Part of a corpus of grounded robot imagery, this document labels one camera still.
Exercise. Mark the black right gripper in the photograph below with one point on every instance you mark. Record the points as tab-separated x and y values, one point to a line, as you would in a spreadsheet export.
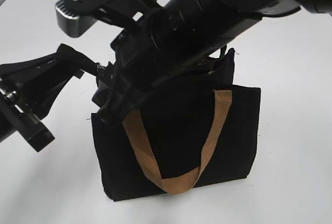
145	59

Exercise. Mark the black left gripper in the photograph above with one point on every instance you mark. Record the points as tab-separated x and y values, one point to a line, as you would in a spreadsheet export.
39	81

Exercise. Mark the black canvas tote bag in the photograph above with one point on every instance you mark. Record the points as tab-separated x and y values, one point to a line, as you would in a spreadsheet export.
177	120

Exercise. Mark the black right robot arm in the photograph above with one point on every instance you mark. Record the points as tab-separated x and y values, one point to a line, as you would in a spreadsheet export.
211	24

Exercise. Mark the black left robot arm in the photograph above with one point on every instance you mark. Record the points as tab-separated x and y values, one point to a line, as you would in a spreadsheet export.
16	117

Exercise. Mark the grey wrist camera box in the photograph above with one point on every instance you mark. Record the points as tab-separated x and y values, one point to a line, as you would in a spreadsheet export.
75	17

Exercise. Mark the tan front bag handle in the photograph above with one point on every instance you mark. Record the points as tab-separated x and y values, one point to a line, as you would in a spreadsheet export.
139	141

